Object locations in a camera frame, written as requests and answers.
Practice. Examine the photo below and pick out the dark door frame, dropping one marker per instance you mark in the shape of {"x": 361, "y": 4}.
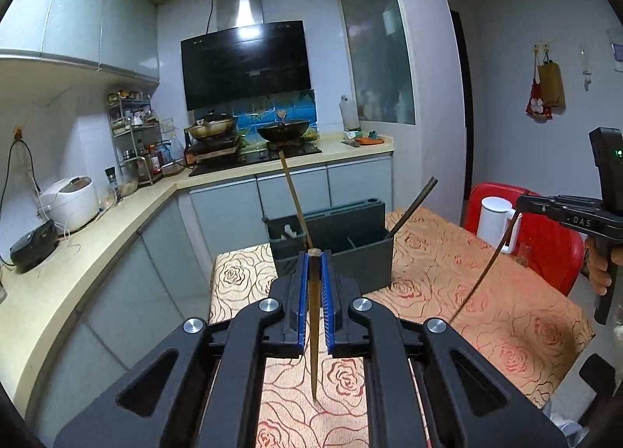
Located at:
{"x": 462, "y": 112}

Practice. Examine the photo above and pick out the frosted glass partition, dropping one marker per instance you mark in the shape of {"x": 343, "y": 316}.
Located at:
{"x": 375, "y": 39}

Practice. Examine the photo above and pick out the dark brown chopstick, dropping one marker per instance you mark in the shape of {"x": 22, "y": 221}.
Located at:
{"x": 411, "y": 207}
{"x": 486, "y": 268}

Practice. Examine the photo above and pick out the black gas stove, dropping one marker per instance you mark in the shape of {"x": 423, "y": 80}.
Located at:
{"x": 253, "y": 160}

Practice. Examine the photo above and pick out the white rice cooker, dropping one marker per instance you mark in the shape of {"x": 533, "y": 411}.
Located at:
{"x": 70, "y": 204}

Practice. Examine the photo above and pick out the person's right hand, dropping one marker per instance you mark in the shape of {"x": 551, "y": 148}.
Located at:
{"x": 597, "y": 268}

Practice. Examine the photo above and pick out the black range hood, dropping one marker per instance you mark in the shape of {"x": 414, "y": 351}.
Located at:
{"x": 246, "y": 65}

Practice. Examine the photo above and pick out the beige kitchen countertop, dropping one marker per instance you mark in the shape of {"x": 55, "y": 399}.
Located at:
{"x": 97, "y": 243}

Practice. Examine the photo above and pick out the grey lower cabinets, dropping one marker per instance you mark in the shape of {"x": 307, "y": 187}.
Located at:
{"x": 146, "y": 282}

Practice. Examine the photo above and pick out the orange green dish tray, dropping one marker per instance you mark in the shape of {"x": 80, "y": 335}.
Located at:
{"x": 370, "y": 139}

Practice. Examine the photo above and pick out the glass pepper grinder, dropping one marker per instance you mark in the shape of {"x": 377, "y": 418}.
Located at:
{"x": 113, "y": 185}

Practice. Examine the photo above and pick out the black wok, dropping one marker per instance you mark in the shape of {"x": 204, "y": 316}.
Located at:
{"x": 283, "y": 129}

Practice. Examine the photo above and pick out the white wall hook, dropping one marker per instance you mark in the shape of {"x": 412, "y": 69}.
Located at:
{"x": 586, "y": 68}

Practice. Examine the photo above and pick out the red plastic chair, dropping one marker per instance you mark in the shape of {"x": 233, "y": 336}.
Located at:
{"x": 555, "y": 253}

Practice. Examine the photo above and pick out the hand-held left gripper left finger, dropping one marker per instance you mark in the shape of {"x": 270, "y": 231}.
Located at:
{"x": 304, "y": 304}

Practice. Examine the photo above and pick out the white electric kettle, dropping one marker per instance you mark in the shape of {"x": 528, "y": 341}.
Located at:
{"x": 494, "y": 224}

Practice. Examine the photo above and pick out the rose patterned tablecloth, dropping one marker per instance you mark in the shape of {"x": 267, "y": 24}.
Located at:
{"x": 511, "y": 331}

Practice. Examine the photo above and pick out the grey upper cabinets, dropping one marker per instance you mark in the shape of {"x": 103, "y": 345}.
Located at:
{"x": 73, "y": 14}

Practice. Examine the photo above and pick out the golden frying pan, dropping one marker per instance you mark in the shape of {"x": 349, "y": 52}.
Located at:
{"x": 211, "y": 126}

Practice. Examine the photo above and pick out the brown hanging bag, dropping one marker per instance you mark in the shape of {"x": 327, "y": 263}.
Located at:
{"x": 551, "y": 85}

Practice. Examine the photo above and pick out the metal spice rack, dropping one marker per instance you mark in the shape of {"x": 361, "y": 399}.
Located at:
{"x": 134, "y": 136}

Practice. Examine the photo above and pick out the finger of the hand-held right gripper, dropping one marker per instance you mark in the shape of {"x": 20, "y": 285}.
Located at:
{"x": 535, "y": 205}

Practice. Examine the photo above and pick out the white wall socket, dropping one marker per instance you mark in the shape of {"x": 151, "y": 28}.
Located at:
{"x": 167, "y": 124}

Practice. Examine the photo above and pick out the grey cabinets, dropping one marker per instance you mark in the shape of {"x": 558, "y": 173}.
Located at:
{"x": 73, "y": 14}
{"x": 146, "y": 282}

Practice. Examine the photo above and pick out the blue backsplash panel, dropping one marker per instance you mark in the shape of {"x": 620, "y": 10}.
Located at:
{"x": 253, "y": 109}

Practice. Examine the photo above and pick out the black countertop appliance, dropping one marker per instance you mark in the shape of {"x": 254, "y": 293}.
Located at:
{"x": 34, "y": 246}

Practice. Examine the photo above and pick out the dark grey utensil holder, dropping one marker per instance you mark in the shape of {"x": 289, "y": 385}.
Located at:
{"x": 360, "y": 258}

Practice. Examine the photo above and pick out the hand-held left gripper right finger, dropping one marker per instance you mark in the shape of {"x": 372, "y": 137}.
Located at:
{"x": 327, "y": 304}

